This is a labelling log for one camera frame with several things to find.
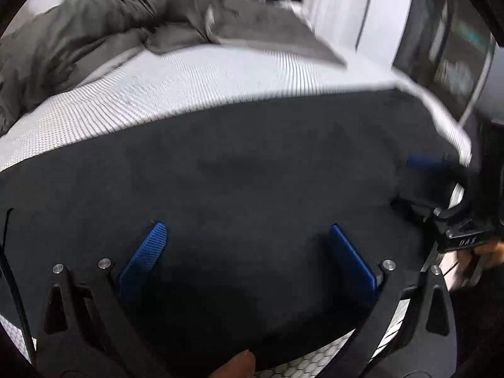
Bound black television screen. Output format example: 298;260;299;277
392;0;497;108

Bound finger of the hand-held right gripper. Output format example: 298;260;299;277
407;153;471;192

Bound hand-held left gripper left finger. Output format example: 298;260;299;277
35;221;170;378

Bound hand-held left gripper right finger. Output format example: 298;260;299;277
329;224;458;378

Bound person's left hand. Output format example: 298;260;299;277
210;348;257;378

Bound white curtain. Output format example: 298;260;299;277
301;0;379;54

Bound white cable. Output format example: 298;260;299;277
457;43;497;129

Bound person's right hand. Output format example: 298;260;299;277
449;239;504;292

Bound grey garment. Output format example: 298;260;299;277
0;0;237;135

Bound dark grey blanket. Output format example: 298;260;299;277
207;0;349;67

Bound black pants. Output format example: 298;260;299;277
0;87;470;371

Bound bed with white honeycomb sheet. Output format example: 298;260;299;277
0;0;474;378

